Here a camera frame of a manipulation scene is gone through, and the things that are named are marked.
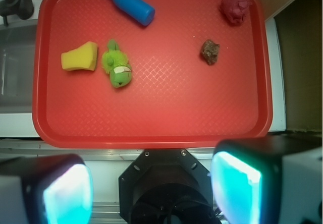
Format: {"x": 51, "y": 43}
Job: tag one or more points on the yellow sponge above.
{"x": 81, "y": 58}

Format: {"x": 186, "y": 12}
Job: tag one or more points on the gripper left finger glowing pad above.
{"x": 46, "y": 189}

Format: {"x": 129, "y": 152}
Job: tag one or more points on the brown rock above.
{"x": 210, "y": 52}

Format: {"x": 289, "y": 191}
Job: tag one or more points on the red plastic tray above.
{"x": 175, "y": 99}

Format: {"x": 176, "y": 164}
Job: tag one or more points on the blue plastic toy bottle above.
{"x": 139, "y": 10}

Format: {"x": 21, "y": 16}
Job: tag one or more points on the green plush turtle toy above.
{"x": 116, "y": 65}

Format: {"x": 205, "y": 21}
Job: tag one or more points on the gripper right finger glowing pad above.
{"x": 272, "y": 179}

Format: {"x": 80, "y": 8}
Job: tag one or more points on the red paper ball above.
{"x": 235, "y": 10}

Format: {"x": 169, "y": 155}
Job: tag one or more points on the grey toy faucet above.
{"x": 24, "y": 9}

